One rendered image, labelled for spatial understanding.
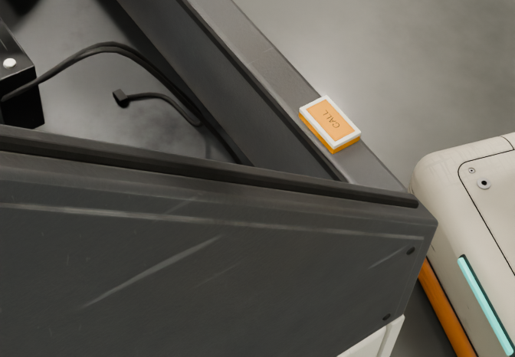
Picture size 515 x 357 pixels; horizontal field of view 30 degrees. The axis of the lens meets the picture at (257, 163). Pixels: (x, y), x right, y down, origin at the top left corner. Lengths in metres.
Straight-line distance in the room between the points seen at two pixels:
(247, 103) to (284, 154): 0.06
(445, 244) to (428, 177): 0.12
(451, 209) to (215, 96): 0.77
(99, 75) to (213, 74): 0.14
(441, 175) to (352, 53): 0.62
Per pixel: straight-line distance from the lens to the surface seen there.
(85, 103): 1.01
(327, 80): 2.17
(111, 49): 0.79
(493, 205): 1.68
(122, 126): 0.99
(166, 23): 1.01
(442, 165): 1.70
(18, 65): 0.85
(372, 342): 0.93
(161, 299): 0.58
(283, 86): 0.87
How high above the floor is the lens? 1.59
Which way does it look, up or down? 53 degrees down
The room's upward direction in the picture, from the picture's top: 6 degrees clockwise
